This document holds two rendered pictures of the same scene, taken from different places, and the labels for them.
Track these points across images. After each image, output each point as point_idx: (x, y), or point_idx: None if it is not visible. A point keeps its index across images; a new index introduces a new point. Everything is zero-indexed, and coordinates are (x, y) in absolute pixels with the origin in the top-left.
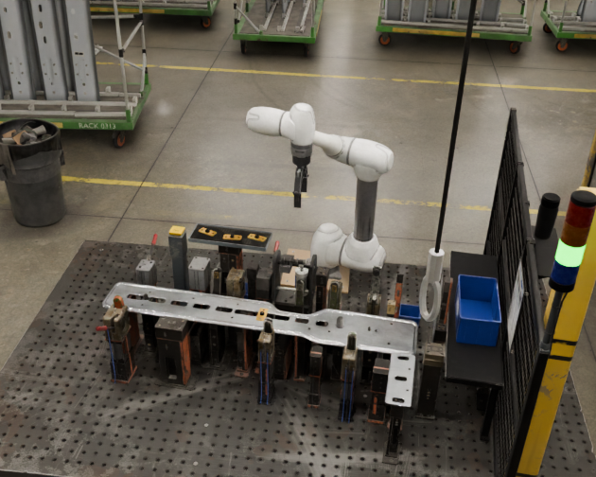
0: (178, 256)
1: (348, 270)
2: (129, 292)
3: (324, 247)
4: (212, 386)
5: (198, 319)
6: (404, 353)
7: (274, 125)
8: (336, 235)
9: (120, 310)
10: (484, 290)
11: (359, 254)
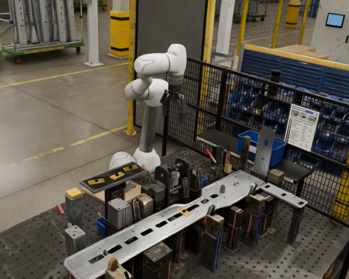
0: (80, 213)
1: (130, 180)
2: (86, 259)
3: None
4: None
5: (159, 239)
6: (263, 184)
7: (166, 63)
8: (129, 156)
9: (121, 268)
10: None
11: (151, 160)
